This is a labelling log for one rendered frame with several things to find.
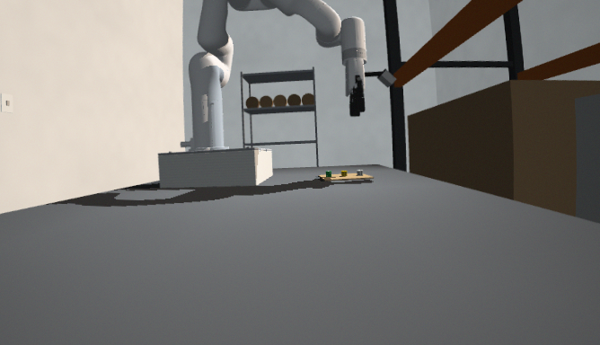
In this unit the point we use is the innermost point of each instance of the tan square mat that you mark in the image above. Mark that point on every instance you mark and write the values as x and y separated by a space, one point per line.
351 176

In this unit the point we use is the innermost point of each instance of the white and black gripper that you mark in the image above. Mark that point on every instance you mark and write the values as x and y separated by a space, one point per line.
355 68

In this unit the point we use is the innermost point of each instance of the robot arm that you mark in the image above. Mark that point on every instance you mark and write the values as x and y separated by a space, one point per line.
205 68

